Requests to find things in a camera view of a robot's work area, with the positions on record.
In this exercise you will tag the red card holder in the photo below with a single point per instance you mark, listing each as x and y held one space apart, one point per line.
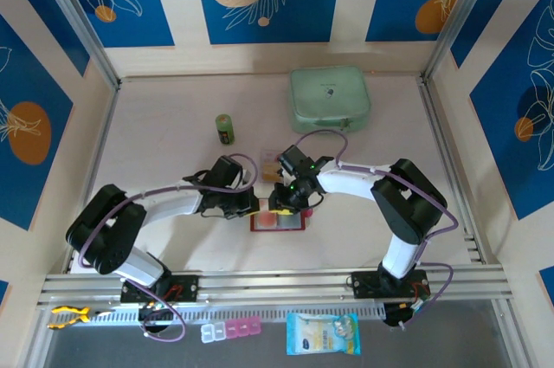
290 224

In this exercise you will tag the pink white credit card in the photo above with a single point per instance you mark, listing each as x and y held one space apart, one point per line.
268 221

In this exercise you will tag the gold credit card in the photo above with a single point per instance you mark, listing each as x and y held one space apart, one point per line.
270 174

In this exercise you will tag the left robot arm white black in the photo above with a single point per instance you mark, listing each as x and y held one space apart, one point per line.
169 210

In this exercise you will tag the green cylindrical battery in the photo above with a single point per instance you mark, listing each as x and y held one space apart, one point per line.
225 127

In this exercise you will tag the mint green zip pouch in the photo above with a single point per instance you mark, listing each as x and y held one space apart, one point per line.
329 99

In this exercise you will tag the white pink pill organizer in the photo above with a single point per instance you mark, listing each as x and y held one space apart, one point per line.
233 328

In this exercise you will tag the blue wet wipes packet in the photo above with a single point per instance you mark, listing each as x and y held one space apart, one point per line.
322 335

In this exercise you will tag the aluminium front rail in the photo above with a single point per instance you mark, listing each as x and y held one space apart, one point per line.
277 283

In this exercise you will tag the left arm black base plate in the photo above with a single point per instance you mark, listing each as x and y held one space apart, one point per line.
186 288

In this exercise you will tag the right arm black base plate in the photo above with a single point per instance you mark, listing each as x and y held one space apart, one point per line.
363 286

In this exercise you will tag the aluminium back rail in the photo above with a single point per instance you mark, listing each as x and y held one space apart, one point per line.
195 78

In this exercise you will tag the aluminium side rail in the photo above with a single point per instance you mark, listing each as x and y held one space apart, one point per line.
103 134
454 169

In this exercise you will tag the aluminium corner post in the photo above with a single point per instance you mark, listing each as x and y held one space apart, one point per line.
462 17
81 21

